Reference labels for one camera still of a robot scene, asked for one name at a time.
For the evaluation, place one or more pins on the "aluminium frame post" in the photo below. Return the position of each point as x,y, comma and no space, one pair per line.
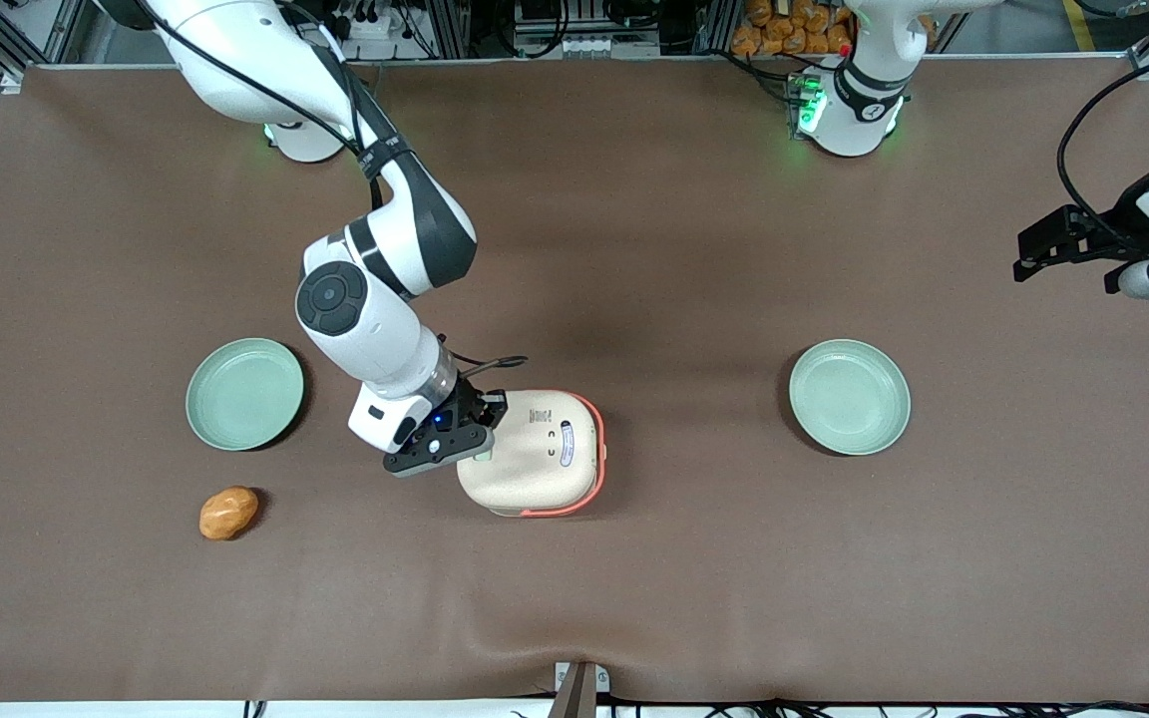
447,28
714,26

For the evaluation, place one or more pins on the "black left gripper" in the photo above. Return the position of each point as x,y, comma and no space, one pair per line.
1109,237

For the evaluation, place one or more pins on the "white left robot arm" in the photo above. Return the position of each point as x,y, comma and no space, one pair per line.
854,100

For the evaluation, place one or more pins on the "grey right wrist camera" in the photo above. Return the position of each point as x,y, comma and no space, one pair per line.
435,454

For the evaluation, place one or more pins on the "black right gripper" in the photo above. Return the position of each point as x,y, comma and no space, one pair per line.
473,402

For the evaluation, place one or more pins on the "metal table edge bracket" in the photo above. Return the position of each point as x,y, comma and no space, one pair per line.
580,688

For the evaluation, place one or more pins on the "brown table mat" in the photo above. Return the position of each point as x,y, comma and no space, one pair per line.
634,249

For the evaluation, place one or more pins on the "light green plate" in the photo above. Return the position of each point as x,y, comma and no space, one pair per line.
849,397
243,394

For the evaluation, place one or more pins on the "white power strip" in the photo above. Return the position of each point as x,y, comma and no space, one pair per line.
365,22

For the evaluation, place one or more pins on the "grey socket strip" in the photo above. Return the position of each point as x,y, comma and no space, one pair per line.
594,45

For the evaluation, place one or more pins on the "orange-brown bread roll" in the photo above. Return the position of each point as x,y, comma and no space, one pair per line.
228,513

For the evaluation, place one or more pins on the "bag of orange bread rolls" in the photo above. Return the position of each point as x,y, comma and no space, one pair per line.
794,28

